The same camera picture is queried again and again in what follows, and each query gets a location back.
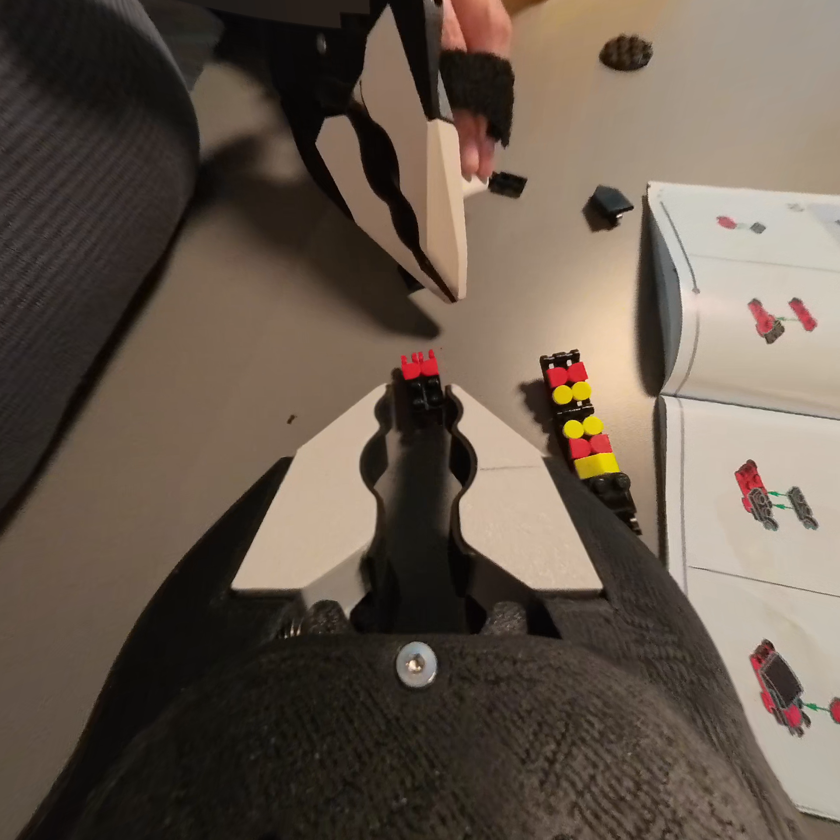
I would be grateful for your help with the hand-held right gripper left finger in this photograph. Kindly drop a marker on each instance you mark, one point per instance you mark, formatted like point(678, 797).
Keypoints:
point(308, 518)

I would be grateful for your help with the round dark brown lego plate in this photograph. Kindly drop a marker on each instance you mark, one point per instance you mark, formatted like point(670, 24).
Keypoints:
point(627, 52)

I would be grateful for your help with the small black red lego assembly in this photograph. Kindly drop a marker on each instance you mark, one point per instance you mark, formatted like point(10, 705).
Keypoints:
point(420, 380)

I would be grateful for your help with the person's left hand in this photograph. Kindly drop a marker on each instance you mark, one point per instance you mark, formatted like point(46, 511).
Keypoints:
point(476, 26)

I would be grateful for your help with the long red yellow lego assembly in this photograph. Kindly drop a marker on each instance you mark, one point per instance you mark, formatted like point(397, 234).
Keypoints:
point(584, 426)

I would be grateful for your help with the small black lego clip piece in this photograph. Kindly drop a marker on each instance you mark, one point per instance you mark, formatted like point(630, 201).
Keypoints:
point(508, 184)

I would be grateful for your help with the dark brown lego slope piece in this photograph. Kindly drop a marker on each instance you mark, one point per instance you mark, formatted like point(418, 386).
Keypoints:
point(610, 205)

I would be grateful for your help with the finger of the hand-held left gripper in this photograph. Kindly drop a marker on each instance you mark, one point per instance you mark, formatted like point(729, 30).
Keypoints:
point(358, 170)
point(446, 210)

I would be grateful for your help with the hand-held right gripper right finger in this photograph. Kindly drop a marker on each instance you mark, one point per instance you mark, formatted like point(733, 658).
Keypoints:
point(525, 525)

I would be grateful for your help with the person's left forearm grey sleeve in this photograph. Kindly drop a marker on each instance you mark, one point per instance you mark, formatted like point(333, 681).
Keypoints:
point(79, 229)

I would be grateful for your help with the lego instruction booklet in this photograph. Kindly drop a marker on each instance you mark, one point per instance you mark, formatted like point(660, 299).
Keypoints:
point(754, 426)

